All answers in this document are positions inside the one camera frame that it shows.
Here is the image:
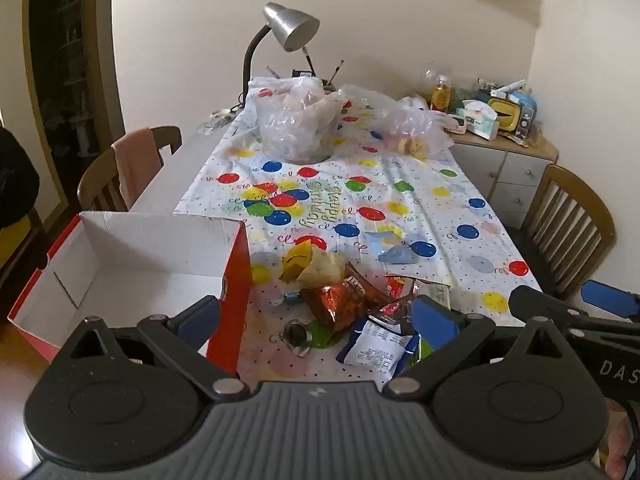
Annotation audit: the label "silver desk lamp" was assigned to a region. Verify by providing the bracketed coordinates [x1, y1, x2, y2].
[242, 2, 321, 111]

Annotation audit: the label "wooden door frame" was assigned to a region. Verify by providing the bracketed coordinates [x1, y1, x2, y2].
[22, 0, 127, 208]

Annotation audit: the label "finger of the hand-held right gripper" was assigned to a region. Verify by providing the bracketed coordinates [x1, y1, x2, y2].
[580, 280, 640, 331]
[507, 285, 601, 333]

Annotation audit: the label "large clear plastic bag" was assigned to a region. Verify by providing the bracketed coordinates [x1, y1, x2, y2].
[250, 75, 348, 163]

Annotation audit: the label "yellow armchair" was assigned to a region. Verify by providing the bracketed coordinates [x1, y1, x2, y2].
[0, 220, 33, 273]

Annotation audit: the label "black snack packet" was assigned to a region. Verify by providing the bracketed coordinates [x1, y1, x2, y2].
[367, 297, 418, 336]

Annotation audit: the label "red and white cardboard box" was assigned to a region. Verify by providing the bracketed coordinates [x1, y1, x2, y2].
[7, 210, 253, 378]

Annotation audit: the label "yellow plastic container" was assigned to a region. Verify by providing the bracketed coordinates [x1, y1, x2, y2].
[487, 97, 523, 136]

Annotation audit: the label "person's right hand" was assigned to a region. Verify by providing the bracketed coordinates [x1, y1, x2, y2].
[606, 402, 637, 480]

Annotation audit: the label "white tissue box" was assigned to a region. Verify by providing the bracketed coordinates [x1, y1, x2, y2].
[462, 100, 501, 141]

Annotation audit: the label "green snack packet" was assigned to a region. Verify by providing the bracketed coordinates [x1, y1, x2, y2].
[400, 337, 437, 377]

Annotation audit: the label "silver foil snack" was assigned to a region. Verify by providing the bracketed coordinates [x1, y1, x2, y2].
[282, 321, 313, 358]

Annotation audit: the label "brown foil cookie packet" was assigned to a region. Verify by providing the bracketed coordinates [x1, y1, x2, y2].
[300, 262, 401, 333]

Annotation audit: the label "pale cracker packet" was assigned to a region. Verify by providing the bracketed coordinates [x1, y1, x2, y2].
[297, 250, 348, 288]

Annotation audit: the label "light blue snack packet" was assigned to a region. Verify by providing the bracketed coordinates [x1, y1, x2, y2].
[377, 245, 418, 266]

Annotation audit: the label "yellow snack packet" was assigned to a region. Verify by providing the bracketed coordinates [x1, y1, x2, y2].
[280, 237, 328, 283]

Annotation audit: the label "amber bottle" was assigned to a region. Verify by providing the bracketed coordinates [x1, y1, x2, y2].
[430, 75, 453, 111]

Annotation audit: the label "pink cloth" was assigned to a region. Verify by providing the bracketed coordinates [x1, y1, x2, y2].
[111, 128, 165, 211]

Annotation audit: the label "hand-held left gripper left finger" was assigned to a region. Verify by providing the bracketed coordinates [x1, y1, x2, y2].
[60, 296, 251, 402]

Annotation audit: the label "wooden chair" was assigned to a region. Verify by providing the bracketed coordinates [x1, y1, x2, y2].
[520, 164, 617, 301]
[77, 126, 183, 213]

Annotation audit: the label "clear plastic bag with bread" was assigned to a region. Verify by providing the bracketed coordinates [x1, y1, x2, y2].
[340, 87, 456, 158]

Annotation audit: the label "blue plastic container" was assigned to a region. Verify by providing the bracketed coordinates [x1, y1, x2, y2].
[517, 91, 538, 136]

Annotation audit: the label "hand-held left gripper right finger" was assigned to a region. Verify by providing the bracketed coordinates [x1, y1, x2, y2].
[382, 295, 581, 402]

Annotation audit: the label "beige sideboard cabinet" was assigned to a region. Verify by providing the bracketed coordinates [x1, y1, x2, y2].
[442, 120, 558, 231]

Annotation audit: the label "black jacket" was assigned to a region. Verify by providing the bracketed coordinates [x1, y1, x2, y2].
[0, 127, 41, 228]

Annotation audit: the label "pale round bread rolls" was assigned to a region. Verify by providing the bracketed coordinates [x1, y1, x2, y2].
[395, 135, 429, 157]

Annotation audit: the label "red snack packet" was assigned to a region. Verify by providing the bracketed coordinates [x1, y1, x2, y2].
[385, 274, 451, 311]

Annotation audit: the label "balloon print tablecloth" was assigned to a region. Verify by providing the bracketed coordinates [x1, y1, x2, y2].
[172, 77, 543, 391]

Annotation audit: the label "blue and white snack packet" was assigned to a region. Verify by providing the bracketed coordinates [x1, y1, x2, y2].
[336, 317, 421, 373]

